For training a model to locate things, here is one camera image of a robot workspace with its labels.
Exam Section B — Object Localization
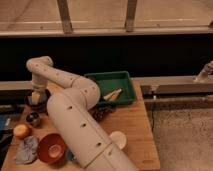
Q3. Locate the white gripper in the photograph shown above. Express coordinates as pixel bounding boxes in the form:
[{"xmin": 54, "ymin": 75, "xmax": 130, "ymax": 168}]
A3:
[{"xmin": 31, "ymin": 76, "xmax": 47, "ymax": 104}]

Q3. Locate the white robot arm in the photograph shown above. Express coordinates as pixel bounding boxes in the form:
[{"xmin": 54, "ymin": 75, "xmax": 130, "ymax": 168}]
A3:
[{"xmin": 26, "ymin": 56, "xmax": 139, "ymax": 171}]

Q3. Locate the dark purple bowl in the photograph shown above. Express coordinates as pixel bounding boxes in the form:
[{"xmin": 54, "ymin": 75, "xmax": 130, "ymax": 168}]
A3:
[{"xmin": 24, "ymin": 89, "xmax": 51, "ymax": 113}]

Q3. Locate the orange bowl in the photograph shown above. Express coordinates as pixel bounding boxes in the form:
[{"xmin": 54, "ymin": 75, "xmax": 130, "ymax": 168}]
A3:
[{"xmin": 37, "ymin": 133, "xmax": 66, "ymax": 164}]

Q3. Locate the orange fruit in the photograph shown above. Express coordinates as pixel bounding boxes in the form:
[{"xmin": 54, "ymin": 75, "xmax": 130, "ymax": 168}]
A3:
[{"xmin": 13, "ymin": 124, "xmax": 31, "ymax": 139}]

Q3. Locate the grey crumpled cloth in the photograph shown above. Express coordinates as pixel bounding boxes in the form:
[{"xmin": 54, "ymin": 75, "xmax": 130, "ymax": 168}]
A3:
[{"xmin": 13, "ymin": 136, "xmax": 39, "ymax": 165}]

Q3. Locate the dark grape bunch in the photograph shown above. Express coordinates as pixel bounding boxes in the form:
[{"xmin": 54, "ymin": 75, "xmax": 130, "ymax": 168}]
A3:
[{"xmin": 92, "ymin": 106, "xmax": 116, "ymax": 122}]

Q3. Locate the small blue cup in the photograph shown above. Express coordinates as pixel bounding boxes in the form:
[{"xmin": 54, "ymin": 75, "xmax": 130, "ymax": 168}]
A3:
[{"xmin": 65, "ymin": 149, "xmax": 77, "ymax": 163}]

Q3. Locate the green plastic tray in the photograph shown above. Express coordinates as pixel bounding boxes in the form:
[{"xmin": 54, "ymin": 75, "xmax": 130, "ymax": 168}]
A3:
[{"xmin": 86, "ymin": 71, "xmax": 136, "ymax": 106}]

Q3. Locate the yellow banana in tray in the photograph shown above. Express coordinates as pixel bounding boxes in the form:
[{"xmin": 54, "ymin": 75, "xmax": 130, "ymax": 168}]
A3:
[{"xmin": 103, "ymin": 88, "xmax": 122, "ymax": 101}]

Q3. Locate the white cup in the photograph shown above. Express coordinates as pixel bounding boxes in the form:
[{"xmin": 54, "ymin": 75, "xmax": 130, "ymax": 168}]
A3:
[{"xmin": 110, "ymin": 131, "xmax": 127, "ymax": 150}]

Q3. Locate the grey metal fixture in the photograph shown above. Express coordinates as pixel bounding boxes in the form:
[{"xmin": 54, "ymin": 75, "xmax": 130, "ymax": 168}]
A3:
[{"xmin": 195, "ymin": 61, "xmax": 213, "ymax": 82}]

